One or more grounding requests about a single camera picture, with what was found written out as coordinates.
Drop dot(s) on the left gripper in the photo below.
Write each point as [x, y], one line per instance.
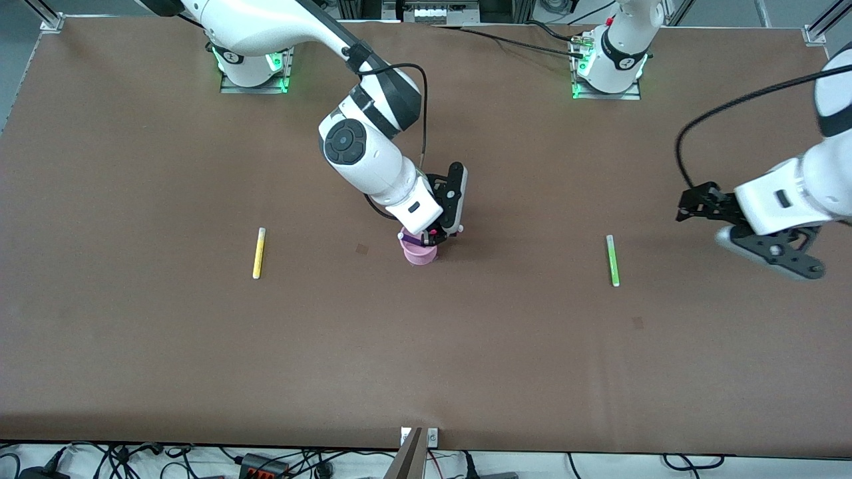
[717, 203]

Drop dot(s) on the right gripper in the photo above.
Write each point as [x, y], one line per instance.
[430, 235]

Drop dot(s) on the purple marker pen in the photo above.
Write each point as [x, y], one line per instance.
[409, 238]

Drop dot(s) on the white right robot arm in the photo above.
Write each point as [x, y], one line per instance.
[286, 30]

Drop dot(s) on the pink cup holder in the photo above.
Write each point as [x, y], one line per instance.
[416, 254]

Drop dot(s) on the green marker pen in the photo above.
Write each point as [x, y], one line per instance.
[612, 259]

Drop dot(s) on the yellow marker pen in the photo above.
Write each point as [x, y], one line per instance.
[259, 253]

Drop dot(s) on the grey electrical box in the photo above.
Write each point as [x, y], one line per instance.
[436, 12]

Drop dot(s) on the black orange power adapter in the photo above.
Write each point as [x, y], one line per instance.
[263, 464]

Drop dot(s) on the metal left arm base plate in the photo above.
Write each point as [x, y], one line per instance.
[609, 96]

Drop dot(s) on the metal table corner bracket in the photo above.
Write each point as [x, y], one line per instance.
[817, 34]
[52, 23]

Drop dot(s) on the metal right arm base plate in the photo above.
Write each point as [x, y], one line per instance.
[287, 76]

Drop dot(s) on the metal camera stand post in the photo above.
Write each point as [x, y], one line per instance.
[407, 459]

